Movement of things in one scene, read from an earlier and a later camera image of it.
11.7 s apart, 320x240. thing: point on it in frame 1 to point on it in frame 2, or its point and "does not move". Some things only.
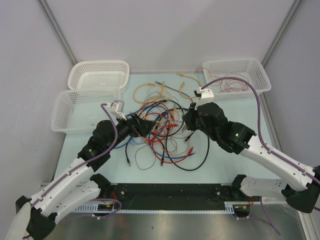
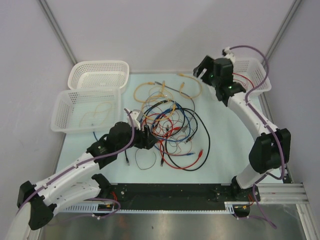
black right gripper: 189,117 to 207,63
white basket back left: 98,74 does not move
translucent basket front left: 78,110 does not move
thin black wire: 135,155 does not move
